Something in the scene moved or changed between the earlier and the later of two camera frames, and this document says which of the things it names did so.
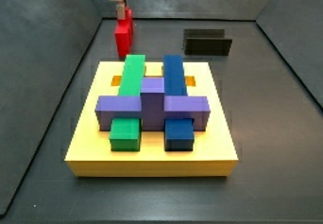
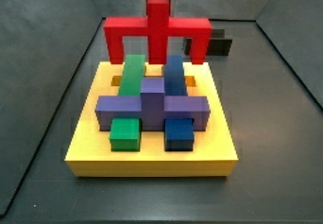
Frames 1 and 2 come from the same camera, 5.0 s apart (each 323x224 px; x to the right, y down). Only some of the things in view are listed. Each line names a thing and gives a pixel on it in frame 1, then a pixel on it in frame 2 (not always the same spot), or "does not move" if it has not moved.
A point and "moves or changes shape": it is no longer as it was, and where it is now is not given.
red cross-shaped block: x=124 y=33 moves or changes shape
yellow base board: x=212 y=159 does not move
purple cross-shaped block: x=152 y=108 does not move
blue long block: x=179 y=130 does not move
